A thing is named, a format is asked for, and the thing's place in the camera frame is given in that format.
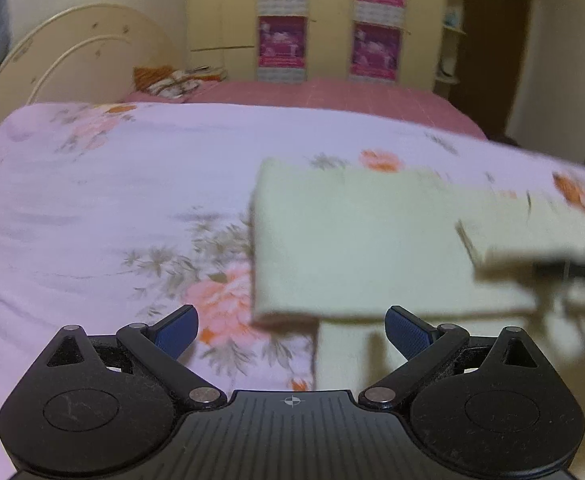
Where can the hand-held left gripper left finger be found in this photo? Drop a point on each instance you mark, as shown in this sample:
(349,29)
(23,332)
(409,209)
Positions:
(176,331)

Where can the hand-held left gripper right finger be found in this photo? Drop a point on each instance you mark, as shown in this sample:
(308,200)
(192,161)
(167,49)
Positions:
(406,331)

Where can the cream cloth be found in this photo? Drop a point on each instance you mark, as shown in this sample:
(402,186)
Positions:
(362,245)

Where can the floral blanket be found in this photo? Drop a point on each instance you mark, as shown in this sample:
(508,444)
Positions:
(102,195)

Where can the brown wooden door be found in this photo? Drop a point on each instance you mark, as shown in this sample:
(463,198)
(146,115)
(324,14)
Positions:
(495,45)

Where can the orange patterned pillow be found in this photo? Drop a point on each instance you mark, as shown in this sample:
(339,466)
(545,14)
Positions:
(158,81)

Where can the pink bedsheet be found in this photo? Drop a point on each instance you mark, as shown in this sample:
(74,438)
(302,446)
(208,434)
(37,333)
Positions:
(322,94)

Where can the patterned folded cloth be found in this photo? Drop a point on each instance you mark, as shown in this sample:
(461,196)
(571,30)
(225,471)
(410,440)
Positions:
(207,74)

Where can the cream corner shelf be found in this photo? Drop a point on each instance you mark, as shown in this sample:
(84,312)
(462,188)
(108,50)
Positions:
(451,25)

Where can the cream arched headboard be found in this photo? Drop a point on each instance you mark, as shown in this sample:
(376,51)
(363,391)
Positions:
(80,35)

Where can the cream wardrobe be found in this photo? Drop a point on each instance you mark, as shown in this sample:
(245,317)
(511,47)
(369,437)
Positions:
(330,20)

